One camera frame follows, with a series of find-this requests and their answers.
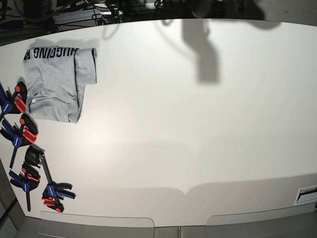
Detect grey T-shirt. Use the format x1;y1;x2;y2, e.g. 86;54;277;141
23;46;97;123

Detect aluminium extrusion rail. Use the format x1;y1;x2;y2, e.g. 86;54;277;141
44;5;123;27

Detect long blue red bar clamp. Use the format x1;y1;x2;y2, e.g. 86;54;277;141
25;145;76;213

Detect top blue red bar clamp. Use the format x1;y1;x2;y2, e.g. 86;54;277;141
0;81;27;120

